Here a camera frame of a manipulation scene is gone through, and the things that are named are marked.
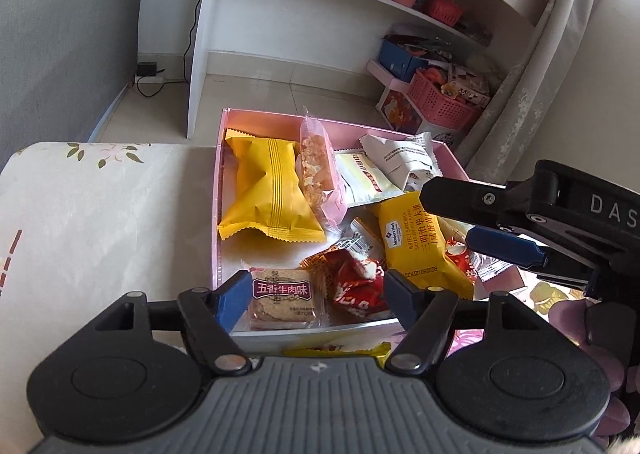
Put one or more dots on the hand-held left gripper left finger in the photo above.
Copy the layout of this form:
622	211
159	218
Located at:
232	301

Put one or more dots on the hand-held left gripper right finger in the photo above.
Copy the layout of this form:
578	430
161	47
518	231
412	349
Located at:
402	299

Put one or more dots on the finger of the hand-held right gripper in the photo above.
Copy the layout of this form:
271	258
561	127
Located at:
455	199
505	244

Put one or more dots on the red triangular snack packet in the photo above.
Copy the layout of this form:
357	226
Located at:
357	289
460	259

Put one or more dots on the brown biscuit packet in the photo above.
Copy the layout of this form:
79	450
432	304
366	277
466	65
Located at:
282	296

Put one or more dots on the yellow waffle snack packet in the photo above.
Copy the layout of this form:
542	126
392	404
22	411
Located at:
415	239

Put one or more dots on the white crinkled snack packet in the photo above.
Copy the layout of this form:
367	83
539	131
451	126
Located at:
400	159

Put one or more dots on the pale yellow cake packet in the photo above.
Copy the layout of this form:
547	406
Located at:
367	179

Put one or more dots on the pink nut brittle packet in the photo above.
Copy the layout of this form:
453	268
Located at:
315	169

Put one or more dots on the pink cardboard box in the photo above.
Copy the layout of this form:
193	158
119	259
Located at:
260	120

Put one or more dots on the person's right hand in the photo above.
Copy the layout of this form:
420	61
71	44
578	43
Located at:
607	374

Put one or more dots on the yellow striped long packet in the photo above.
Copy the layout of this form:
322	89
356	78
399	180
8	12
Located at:
340	353

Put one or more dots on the large pink slatted basket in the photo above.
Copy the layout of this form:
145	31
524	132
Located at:
445	106

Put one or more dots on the white box with orange print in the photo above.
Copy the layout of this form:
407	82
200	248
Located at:
397	111

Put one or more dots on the large yellow snack packet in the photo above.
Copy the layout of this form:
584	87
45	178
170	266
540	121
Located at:
270	184

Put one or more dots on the blue box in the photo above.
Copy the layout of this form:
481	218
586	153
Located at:
397	61

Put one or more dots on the pale patterned curtain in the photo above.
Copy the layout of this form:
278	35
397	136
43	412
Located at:
560	34

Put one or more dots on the small red basket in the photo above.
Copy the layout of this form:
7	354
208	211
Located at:
445	11

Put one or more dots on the black power adapter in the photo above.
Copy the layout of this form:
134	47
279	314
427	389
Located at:
147	70

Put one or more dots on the white shelf unit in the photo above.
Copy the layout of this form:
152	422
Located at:
240	34

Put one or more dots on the grey sofa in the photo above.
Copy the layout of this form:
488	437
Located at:
60	34

